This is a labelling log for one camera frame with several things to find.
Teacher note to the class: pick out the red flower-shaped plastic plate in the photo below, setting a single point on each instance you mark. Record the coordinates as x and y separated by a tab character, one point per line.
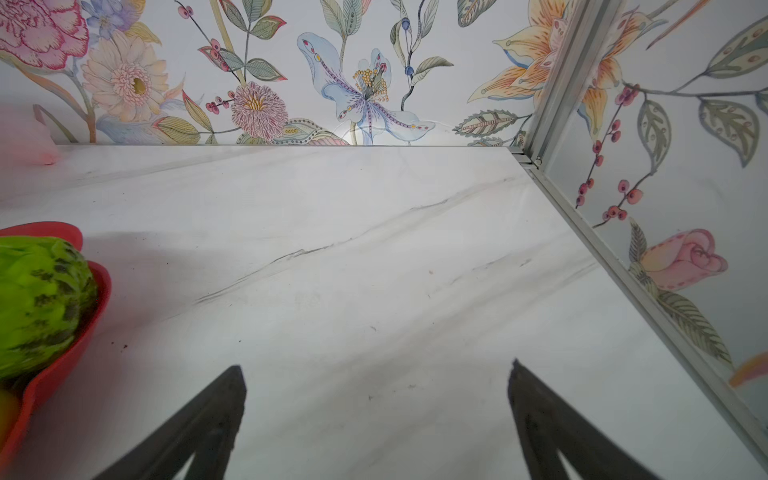
44	383

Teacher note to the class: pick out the aluminium corner post right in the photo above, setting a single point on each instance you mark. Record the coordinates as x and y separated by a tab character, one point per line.
672	243

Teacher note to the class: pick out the green toy melon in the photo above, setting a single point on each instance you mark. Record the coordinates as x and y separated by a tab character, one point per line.
47	290

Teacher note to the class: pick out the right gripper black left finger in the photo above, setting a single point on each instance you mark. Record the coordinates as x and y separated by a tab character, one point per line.
200	436

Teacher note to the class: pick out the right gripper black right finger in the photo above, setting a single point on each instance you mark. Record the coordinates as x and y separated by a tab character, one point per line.
552	432

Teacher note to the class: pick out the yellow toy pepper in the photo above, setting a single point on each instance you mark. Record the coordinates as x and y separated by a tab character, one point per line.
10	409

